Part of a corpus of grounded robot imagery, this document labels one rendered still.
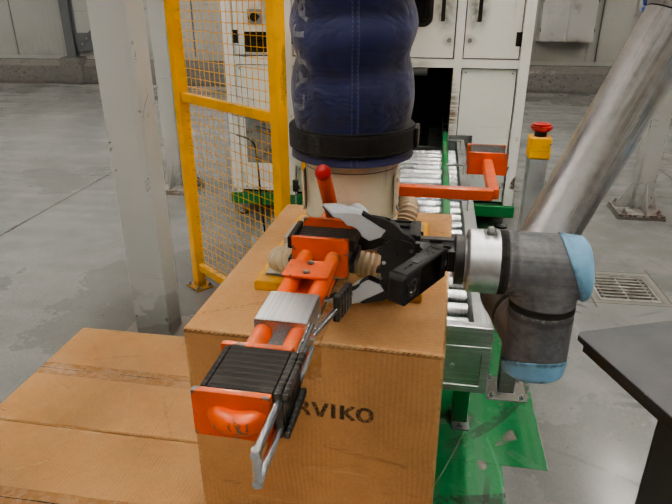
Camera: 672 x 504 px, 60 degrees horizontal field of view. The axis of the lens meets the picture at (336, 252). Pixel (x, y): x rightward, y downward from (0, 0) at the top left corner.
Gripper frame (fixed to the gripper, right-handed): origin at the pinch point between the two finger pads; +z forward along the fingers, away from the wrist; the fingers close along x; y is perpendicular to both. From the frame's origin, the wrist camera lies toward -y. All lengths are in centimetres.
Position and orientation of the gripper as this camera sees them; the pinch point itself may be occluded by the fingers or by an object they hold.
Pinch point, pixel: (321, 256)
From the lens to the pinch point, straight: 83.5
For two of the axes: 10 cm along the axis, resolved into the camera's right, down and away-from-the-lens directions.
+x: 0.0, -9.2, -4.0
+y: 1.6, -3.9, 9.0
